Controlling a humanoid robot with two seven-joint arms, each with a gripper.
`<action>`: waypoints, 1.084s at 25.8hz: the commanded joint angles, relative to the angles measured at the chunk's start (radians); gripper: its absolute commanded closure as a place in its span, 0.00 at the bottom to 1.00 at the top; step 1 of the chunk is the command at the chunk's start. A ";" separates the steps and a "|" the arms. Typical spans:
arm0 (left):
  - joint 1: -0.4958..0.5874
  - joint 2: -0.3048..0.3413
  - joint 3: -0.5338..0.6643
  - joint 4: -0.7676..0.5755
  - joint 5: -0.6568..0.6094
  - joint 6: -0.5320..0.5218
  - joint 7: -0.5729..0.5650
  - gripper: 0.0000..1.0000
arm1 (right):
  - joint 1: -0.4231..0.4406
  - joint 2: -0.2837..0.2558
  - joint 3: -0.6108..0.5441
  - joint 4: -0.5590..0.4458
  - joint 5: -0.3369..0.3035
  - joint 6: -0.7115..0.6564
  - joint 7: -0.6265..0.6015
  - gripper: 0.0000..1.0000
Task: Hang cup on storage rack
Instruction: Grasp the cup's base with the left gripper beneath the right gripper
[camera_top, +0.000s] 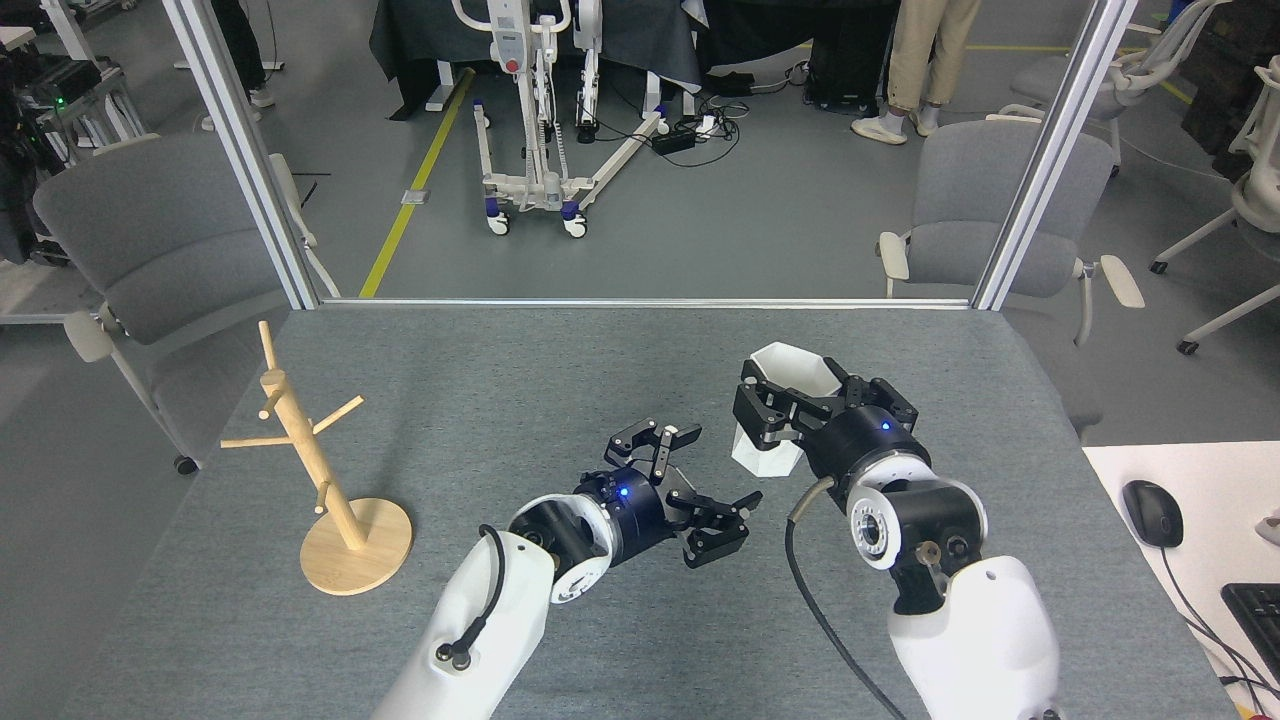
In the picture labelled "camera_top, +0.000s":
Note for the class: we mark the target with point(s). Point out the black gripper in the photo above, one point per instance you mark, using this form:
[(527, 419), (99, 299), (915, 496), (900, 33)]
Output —
[(855, 445), (635, 515)]

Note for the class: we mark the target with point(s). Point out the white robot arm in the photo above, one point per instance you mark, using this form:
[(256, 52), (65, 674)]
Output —
[(950, 590), (490, 620)]

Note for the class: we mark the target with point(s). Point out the white stand on wheels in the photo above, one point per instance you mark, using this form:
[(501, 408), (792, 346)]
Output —
[(545, 185)]

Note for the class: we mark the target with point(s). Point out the dark cloth covered table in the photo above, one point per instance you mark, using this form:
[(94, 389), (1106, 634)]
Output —
[(620, 35)]

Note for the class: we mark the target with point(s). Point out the black power strip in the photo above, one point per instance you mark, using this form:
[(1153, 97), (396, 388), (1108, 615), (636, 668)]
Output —
[(675, 141)]

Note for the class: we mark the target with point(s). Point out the black case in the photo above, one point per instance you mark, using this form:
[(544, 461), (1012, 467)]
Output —
[(850, 70)]

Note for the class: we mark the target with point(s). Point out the wooden cup rack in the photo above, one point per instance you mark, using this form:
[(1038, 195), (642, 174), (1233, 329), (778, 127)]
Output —
[(305, 450)]

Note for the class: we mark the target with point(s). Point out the black keyboard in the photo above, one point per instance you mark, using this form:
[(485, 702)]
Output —
[(1258, 620)]

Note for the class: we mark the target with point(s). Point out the silver aluminium crossbar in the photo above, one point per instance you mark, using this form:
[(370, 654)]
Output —
[(650, 303)]

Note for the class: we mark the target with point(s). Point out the black equipment cart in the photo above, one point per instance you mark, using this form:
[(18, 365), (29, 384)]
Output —
[(50, 110)]

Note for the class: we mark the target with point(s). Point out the silver aluminium post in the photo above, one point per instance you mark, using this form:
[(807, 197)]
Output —
[(1050, 160), (245, 160)]

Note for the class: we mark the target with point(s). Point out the grey padded chair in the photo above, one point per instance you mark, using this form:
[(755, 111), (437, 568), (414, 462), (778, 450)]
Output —
[(985, 220), (160, 250)]

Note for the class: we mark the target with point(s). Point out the white hexagonal cup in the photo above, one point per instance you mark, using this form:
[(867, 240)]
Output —
[(790, 370)]

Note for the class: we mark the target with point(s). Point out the white mesh office chair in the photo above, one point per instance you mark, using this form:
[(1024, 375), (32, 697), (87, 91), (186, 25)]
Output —
[(1250, 200), (1130, 70)]

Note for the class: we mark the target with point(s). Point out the black computer mouse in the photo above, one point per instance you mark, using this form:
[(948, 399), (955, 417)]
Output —
[(1152, 512)]

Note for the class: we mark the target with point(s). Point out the person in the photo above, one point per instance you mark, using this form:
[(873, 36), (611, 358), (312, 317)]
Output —
[(240, 50), (920, 60)]

